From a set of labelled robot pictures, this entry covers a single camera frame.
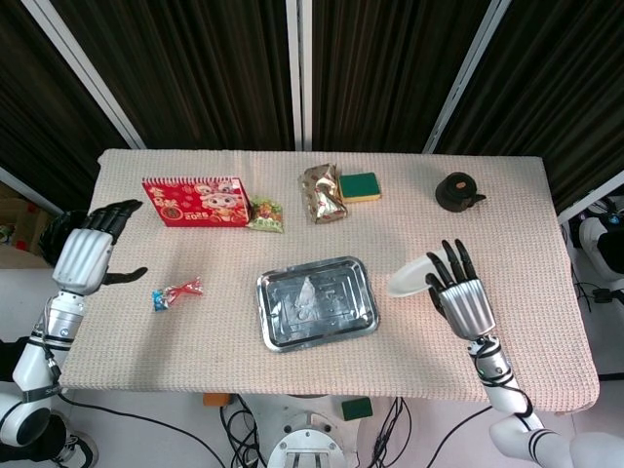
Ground green square pad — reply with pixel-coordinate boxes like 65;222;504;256
340;398;374;422

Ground black floor cable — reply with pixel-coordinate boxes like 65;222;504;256
422;404;494;468
58;391;230;468
373;397;411;468
218;393;270;468

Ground white upright frame post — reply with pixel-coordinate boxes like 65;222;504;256
286;0;314;151

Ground white low frame rail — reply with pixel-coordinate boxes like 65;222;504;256
558;168;624;225
0;165;65;216

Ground dark curtain panel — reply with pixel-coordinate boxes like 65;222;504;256
0;0;133;196
310;0;498;152
433;0;624;211
48;0;296;151

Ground beige waffle tablecloth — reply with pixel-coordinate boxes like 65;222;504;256
60;148;602;415

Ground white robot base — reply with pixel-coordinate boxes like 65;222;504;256
266;394;362;468

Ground cardboard box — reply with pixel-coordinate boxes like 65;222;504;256
0;182;56;259

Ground red blue candy wrapper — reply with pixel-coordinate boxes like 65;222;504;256
151;275;204;313

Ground white slanted frame post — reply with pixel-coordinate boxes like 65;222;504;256
19;0;146;150
422;0;519;153

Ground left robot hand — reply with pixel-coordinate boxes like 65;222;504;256
52;198;149;297

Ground green yellow sponge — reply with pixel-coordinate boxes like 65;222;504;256
337;172;384;205

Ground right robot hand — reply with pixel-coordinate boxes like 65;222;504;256
424;238;497;341

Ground gold snack package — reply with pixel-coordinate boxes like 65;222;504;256
297;164;351;226

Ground black cable with plug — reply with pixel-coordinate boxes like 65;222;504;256
569;267;624;313

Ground stainless steel tray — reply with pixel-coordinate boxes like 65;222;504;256
255;255;380;353

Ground black round cap object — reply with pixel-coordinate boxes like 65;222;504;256
435;172;488;215

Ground green snack packet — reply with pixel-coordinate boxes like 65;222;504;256
245;194;286;234

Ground red desk calendar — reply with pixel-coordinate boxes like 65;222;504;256
141;175;253;228

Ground white machine housing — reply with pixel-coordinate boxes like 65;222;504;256
567;197;624;282

